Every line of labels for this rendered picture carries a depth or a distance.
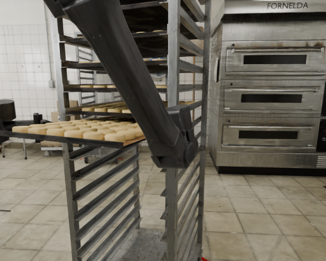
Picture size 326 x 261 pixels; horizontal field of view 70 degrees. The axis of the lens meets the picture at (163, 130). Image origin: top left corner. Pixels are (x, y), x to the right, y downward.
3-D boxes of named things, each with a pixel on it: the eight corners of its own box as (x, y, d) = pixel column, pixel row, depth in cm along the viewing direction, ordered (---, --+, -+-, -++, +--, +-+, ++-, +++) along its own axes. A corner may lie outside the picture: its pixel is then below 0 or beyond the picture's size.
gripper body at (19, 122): (42, 139, 87) (19, 141, 84) (40, 112, 85) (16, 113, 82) (41, 143, 81) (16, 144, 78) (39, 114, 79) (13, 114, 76)
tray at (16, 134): (122, 148, 51) (122, 142, 51) (-4, 135, 65) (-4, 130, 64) (187, 124, 107) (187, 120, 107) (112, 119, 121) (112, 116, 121)
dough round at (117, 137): (116, 140, 60) (116, 132, 60) (129, 142, 57) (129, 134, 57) (100, 142, 56) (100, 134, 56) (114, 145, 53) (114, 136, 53)
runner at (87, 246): (82, 258, 102) (82, 252, 101) (76, 257, 102) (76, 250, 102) (143, 193, 161) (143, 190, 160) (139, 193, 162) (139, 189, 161)
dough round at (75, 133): (61, 140, 58) (61, 132, 58) (68, 136, 63) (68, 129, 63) (82, 140, 59) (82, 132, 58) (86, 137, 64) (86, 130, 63)
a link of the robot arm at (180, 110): (152, 165, 53) (188, 166, 49) (143, 117, 50) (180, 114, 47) (172, 147, 64) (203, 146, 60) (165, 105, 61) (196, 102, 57)
